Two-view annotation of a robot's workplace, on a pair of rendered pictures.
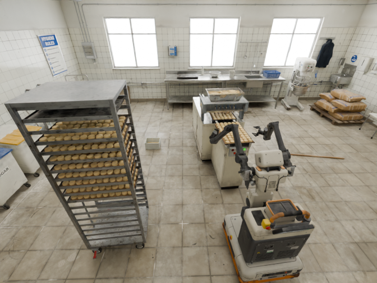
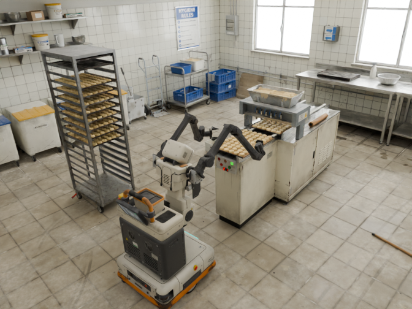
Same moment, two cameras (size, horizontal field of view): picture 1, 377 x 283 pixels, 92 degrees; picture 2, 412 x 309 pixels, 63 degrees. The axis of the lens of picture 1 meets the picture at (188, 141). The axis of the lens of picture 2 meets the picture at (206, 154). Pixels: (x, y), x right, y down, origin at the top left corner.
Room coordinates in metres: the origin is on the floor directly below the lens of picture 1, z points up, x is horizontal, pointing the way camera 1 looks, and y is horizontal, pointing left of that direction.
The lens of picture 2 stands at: (-0.15, -2.75, 2.38)
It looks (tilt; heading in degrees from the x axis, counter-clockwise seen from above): 27 degrees down; 48
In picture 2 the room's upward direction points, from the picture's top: 2 degrees counter-clockwise
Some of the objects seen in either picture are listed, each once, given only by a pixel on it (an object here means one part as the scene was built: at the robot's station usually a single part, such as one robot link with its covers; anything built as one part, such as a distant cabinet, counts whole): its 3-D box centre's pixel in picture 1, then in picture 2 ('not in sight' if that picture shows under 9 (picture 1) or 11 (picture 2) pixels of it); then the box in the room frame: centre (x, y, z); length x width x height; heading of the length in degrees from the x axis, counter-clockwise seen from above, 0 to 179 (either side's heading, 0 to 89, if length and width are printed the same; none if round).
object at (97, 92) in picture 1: (105, 178); (92, 129); (1.33, 0.83, 0.93); 0.64 x 0.51 x 1.78; 96
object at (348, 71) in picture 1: (343, 75); not in sight; (5.55, -4.53, 0.93); 0.99 x 0.38 x 1.09; 1
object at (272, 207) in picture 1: (280, 211); (149, 202); (0.99, -0.79, 0.87); 0.23 x 0.15 x 0.11; 97
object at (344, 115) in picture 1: (345, 114); not in sight; (4.44, -4.15, 0.19); 0.72 x 0.42 x 0.15; 96
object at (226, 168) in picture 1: (227, 154); (246, 177); (2.36, -0.63, 0.45); 0.70 x 0.34 x 0.90; 6
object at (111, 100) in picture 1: (132, 190); (89, 139); (1.14, 0.50, 0.97); 0.03 x 0.03 x 1.70; 6
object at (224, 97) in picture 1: (224, 95); (274, 96); (2.86, -0.57, 1.25); 0.56 x 0.29 x 0.14; 96
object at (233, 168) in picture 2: (237, 151); (226, 164); (2.00, -0.66, 0.77); 0.24 x 0.04 x 0.14; 96
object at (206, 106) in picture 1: (222, 109); (273, 117); (2.86, -0.57, 1.01); 0.72 x 0.33 x 0.34; 96
